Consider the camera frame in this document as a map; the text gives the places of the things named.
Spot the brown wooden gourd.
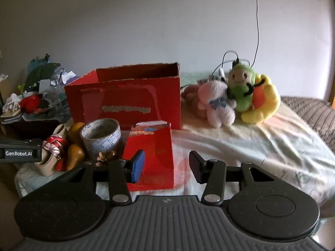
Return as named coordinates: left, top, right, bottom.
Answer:
left=65, top=122, right=86, bottom=172

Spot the crumpled white paper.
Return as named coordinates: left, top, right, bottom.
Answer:
left=58, top=68, right=77, bottom=85

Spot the dark green plastic leaf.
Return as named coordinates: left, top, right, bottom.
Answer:
left=27, top=62, right=61, bottom=89

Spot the yellow plush toy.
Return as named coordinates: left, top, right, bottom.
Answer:
left=241, top=73, right=281, bottom=124

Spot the grey hanging cable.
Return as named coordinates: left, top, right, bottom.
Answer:
left=250, top=0, right=261, bottom=66

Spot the red cardboard box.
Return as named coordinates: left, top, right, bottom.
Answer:
left=64, top=62, right=182, bottom=131

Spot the packing tape roll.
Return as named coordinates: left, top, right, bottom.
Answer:
left=80, top=118, right=121, bottom=160

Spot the dried flower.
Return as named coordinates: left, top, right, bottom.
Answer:
left=96, top=150, right=117, bottom=166

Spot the pale green bed sheet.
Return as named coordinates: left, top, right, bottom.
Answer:
left=16, top=70, right=335, bottom=207

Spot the white power strip with cables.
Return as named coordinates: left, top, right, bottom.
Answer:
left=212, top=50, right=252, bottom=76

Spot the brown plush toy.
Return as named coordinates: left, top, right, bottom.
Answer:
left=181, top=84, right=208, bottom=118

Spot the beige shoe ornament red ribbon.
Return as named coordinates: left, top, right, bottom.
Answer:
left=35, top=124, right=70, bottom=177

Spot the blue pen holder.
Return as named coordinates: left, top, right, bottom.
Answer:
left=29, top=54, right=50, bottom=66

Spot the red plush toy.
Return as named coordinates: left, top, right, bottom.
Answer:
left=20, top=95, right=44, bottom=113

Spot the small red printed box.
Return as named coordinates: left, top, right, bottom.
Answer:
left=122, top=120, right=175, bottom=192

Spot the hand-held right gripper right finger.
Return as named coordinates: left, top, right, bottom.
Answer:
left=188, top=150, right=279, bottom=205

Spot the green plush doll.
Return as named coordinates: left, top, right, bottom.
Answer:
left=225, top=64, right=255, bottom=111

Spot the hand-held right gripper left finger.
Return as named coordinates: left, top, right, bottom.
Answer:
left=65, top=150, right=146, bottom=206

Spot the pink bunny plush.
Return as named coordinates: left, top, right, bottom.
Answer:
left=197, top=80, right=236, bottom=128

